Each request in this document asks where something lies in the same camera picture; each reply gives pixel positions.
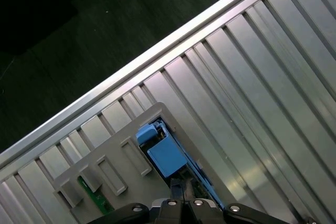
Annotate hard disk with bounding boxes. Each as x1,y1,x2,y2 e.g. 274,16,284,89
135,121,227,209

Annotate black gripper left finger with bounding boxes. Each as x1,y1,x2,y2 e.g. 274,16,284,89
91,178,186,224

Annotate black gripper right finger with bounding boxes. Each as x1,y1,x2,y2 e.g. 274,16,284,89
185,180,289,224

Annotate green RAM stick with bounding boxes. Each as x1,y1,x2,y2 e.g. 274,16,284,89
77,176,116,215

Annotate grey parts rack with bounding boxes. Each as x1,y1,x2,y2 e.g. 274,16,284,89
52,102,224,224

